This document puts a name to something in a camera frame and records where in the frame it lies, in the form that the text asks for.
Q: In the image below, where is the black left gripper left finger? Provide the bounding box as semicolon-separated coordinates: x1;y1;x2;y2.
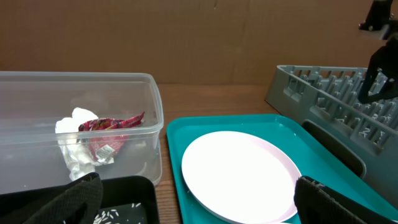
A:
0;172;104;224

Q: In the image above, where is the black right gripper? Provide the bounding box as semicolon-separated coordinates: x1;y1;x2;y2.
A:
358;0;397;104

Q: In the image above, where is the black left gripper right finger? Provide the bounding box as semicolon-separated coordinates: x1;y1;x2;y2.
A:
294;176;395;224

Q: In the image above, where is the pile of rice grains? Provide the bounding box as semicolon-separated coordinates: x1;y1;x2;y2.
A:
88;203;148;224

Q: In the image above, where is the white tissue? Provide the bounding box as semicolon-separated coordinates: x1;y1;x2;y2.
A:
55;108;114;181

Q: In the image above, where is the red snack wrapper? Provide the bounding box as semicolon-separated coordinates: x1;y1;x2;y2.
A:
78;112;145;164

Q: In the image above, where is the pink round plate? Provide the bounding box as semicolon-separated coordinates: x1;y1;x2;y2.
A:
181;131;301;223

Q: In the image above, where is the grey dishwasher rack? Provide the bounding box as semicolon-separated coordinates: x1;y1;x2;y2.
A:
266;65;397;207

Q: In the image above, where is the clear plastic waste bin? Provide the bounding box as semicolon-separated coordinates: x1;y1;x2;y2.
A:
1;71;164;194

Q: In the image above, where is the black rectangular tray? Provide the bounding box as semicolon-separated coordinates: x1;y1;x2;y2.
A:
0;175;161;224

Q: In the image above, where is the teal plastic serving tray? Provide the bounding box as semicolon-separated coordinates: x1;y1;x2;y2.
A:
166;114;397;224

